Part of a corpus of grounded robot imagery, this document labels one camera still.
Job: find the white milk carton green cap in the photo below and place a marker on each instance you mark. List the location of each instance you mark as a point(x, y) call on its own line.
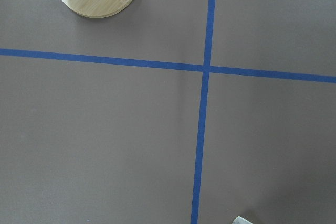
point(240, 220)

